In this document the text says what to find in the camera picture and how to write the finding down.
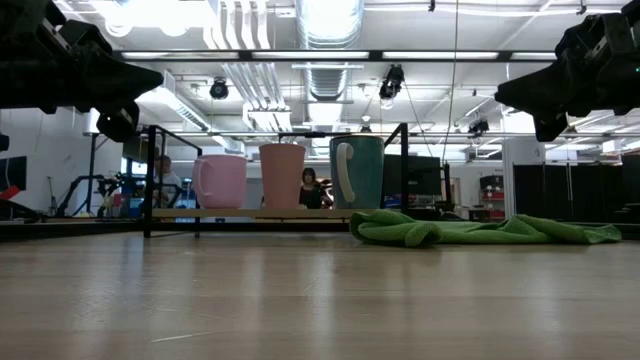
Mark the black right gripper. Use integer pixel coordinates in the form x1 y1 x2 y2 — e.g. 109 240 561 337
494 0 640 143

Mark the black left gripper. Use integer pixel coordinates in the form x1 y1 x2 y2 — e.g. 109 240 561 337
0 0 165 144

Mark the pink ribbed mug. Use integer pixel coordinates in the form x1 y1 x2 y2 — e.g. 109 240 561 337
192 154 249 210

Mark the salmon plastic cup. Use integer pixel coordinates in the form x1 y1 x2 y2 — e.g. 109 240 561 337
258 142 307 210

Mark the teal mug white handle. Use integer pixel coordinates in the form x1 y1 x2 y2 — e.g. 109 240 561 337
329 134 386 210

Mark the person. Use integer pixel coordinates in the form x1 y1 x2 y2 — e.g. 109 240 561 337
298 167 334 210
152 154 183 209

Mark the red storage rack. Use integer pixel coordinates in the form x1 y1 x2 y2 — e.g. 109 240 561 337
479 174 505 221

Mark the black monitor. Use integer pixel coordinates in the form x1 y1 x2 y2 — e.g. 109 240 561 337
383 153 443 197

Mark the green microfibre cloth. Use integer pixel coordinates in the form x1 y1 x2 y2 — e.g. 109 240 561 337
348 208 623 248

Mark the black partition wall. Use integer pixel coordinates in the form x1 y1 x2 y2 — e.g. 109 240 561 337
513 154 640 224

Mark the black metal rig frame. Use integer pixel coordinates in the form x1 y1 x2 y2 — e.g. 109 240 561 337
0 48 640 242

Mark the wooden shelf black frame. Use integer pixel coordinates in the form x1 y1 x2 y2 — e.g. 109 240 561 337
143 122 409 239

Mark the silver ventilation duct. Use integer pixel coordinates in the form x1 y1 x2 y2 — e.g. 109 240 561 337
294 0 365 102

